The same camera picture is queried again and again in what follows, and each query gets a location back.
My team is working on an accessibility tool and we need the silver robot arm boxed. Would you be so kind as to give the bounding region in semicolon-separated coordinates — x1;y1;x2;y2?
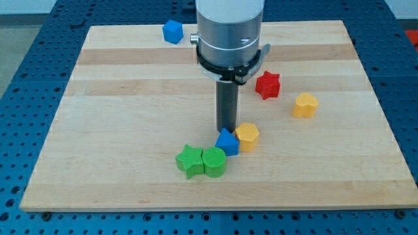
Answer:
190;0;270;86

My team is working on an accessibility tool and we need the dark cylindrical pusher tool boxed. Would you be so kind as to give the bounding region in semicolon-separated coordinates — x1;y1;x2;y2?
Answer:
216;82;238;133

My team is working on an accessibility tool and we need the blue triangle block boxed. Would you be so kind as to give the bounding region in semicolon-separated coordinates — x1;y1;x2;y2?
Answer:
215;128;240;156

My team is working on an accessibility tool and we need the green cylinder block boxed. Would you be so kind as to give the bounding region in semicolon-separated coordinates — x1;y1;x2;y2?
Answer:
202;147;226;178

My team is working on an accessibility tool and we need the yellow hexagon block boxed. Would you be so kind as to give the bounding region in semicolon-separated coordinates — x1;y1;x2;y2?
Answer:
235;123;260;152

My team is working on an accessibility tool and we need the green star block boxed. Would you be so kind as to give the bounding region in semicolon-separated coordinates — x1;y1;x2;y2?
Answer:
176;144;204;180

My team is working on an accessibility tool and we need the red star block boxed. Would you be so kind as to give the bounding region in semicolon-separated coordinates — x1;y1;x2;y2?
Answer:
255;70;281;100

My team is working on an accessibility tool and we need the wooden board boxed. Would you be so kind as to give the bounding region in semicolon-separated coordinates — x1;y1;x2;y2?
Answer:
20;21;417;212

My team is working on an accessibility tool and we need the blue cube block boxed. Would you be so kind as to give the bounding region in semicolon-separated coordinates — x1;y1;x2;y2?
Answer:
162;20;184;44

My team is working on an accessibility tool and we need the yellow heart block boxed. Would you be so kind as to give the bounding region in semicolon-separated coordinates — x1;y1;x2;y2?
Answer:
291;93;319;118

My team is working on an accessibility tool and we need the blue perforated metal table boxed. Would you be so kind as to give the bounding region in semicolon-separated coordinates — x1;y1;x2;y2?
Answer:
1;1;417;234

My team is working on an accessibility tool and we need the red object at edge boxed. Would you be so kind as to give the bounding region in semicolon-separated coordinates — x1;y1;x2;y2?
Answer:
405;30;418;50

